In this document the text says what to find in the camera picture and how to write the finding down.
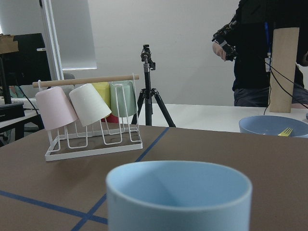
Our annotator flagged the light blue plastic cup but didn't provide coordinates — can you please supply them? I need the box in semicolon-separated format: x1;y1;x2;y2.
106;161;253;231

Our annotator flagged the blue bowl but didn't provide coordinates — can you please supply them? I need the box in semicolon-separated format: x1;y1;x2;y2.
239;115;308;138

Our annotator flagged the green cup on rack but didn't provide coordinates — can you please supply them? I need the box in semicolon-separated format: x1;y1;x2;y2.
110;80;136;117

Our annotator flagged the red cylinder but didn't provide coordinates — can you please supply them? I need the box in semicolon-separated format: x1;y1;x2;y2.
101;114;119;123

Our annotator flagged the yellow cup on rack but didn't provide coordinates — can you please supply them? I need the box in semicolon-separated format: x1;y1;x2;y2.
92;82;111;107

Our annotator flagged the white cup on rack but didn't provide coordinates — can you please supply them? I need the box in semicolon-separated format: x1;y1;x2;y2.
69;83;112;127

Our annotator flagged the pink cup on rack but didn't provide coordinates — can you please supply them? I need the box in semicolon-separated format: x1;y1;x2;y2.
35;87;78;130

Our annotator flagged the standing person in black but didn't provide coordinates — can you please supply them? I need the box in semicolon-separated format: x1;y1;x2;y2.
225;0;308;107

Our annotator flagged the black monitor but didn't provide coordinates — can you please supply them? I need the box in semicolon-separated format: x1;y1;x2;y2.
0;33;51;104

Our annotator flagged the yellow plastic fork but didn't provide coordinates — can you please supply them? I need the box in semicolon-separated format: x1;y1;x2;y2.
278;128;293;137

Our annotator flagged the wooden upright board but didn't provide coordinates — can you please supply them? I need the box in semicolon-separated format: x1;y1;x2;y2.
269;27;299;113

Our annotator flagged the white wire cup rack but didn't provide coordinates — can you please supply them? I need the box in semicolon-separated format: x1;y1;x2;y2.
32;74;142;161

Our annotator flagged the black camera tripod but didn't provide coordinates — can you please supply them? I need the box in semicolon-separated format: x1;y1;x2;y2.
131;44;176;127

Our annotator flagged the aluminium frame post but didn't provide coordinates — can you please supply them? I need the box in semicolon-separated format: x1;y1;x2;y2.
39;0;64;80

